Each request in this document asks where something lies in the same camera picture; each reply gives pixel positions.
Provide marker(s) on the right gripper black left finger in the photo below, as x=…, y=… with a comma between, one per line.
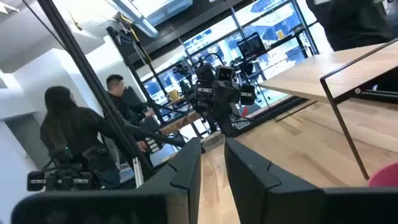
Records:
x=177, y=183

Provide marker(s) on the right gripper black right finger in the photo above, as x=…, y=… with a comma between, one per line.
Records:
x=264, y=193

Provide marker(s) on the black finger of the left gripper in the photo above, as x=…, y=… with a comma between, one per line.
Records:
x=247, y=95
x=203, y=77

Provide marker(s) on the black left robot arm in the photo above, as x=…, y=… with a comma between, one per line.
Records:
x=226, y=123

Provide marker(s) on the yellow mug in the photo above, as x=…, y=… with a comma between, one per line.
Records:
x=173, y=95

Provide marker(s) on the black computer monitor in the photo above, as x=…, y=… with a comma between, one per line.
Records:
x=252, y=46

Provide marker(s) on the yellow cup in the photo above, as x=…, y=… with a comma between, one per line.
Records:
x=280, y=35

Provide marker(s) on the person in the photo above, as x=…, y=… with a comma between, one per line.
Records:
x=119, y=99
x=74, y=127
x=348, y=21

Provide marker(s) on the black robot gripper device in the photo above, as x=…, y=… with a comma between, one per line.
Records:
x=59, y=179

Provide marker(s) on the pink cloth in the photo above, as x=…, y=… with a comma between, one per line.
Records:
x=385, y=177

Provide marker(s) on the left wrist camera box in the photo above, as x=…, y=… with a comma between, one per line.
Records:
x=224, y=74

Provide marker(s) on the wooden shelf with black frame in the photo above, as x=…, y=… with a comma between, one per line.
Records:
x=311, y=77

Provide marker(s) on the black metal rig frame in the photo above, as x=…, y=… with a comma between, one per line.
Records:
x=93, y=84

